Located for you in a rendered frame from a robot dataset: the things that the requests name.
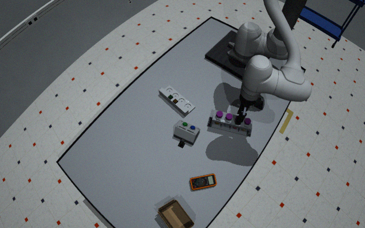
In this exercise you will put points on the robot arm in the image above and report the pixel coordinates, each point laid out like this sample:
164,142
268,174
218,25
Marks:
289,82

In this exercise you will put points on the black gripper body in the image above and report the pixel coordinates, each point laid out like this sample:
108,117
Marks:
245,102

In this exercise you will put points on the orange digital multimeter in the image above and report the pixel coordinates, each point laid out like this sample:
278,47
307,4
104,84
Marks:
203,182

